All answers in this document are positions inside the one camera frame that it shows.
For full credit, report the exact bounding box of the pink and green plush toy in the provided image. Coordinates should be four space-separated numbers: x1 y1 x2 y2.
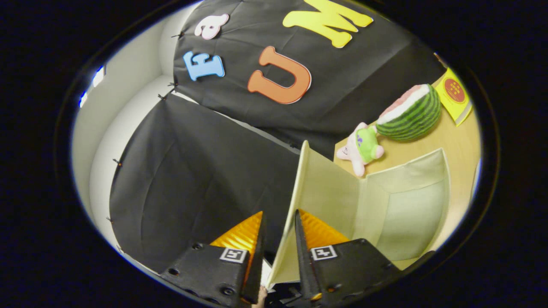
336 122 385 177

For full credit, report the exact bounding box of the watermelon slice plush toy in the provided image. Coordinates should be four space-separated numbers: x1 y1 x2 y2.
376 84 441 142

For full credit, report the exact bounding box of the yellow book with red circle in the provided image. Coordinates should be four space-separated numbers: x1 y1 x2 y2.
435 68 473 127

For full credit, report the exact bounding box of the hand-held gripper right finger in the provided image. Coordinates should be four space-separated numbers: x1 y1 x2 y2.
295 209 403 304

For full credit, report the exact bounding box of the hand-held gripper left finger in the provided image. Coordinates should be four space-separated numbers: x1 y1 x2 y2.
161 211 266 306

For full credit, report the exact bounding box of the black backdrop cloth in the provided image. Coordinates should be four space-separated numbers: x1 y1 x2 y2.
109 0 448 274

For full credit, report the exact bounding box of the long ceiling light panel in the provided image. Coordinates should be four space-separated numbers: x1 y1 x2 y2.
78 65 106 108

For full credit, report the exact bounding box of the pale green fabric storage box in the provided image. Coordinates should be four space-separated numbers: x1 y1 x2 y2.
266 140 451 287

